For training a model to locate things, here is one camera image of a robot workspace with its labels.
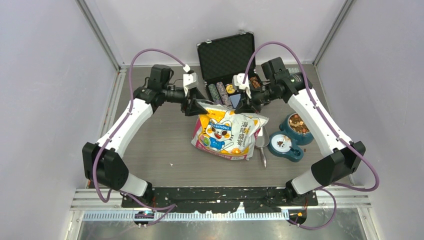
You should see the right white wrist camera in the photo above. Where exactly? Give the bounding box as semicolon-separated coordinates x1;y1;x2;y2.
232;73;252;99

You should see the blue playing card deck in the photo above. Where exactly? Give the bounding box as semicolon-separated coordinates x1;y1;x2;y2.
229;93;241;109

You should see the metal food scoop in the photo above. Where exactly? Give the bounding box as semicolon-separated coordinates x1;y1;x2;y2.
255;126;270;169

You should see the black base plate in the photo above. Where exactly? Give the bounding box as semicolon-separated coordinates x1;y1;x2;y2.
121;186;318;214

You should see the yellow dealer button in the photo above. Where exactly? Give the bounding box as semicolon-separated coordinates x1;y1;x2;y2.
225;84;236;94

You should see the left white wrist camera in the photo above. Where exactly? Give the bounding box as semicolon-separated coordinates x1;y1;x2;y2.
183;64;199;98

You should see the pet food bag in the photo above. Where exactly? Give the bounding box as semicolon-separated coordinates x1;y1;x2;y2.
191;101;269;161

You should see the toy brick assembly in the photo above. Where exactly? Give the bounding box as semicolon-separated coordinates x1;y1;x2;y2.
287;67;301;74

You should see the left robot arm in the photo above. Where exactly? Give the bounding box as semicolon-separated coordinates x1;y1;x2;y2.
82;64;207;207

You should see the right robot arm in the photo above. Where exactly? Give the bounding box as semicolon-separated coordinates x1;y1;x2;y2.
232;57;366;205

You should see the teal double pet bowl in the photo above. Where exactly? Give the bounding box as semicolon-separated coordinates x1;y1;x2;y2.
268;112;314;163

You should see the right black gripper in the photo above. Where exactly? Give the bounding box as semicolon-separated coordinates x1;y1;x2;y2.
235;81;281;114

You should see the black poker chip case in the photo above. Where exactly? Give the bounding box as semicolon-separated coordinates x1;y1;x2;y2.
196;32;255;108

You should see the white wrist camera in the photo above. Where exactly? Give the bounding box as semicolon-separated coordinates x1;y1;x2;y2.
232;73;252;99
183;64;199;98

